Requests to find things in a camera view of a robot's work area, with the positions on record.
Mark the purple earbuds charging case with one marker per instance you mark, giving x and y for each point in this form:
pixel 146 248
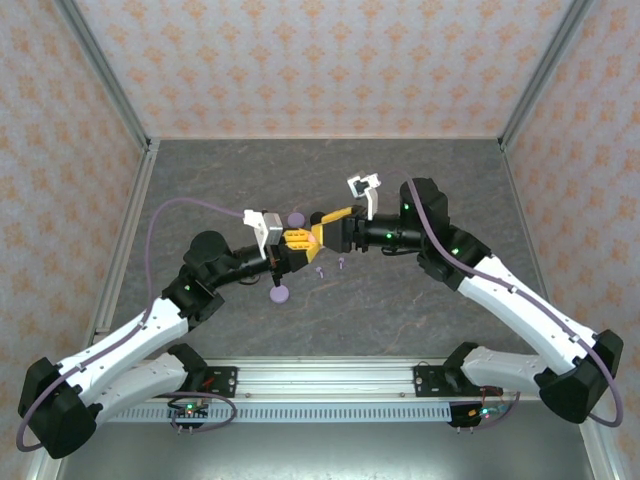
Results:
pixel 279 296
pixel 296 219

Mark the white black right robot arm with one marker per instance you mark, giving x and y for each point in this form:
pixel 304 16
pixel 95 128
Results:
pixel 525 315

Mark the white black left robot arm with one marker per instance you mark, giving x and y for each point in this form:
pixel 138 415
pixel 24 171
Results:
pixel 130 345

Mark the small circuit board with LEDs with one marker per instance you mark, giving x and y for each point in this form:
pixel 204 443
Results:
pixel 475 414
pixel 190 411

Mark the grey sheet metal shelf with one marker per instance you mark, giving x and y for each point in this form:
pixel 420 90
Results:
pixel 325 455

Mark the aluminium table side rail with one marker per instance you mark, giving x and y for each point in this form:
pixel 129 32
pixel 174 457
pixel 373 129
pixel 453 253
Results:
pixel 528 225
pixel 122 250

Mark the long aluminium mounting rail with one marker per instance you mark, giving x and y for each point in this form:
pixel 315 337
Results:
pixel 325 377

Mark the aluminium frame post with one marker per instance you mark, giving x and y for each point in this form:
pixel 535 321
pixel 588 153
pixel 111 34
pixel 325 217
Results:
pixel 544 70
pixel 104 70

